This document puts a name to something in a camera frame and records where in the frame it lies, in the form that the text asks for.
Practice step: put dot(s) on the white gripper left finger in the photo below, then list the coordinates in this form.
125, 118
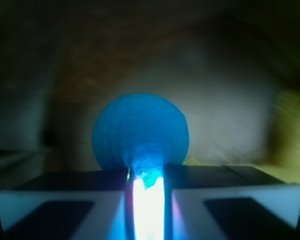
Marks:
77, 205

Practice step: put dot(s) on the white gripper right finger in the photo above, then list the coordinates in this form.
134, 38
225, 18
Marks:
229, 203

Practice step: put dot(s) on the blue foam ball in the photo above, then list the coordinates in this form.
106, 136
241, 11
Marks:
141, 132

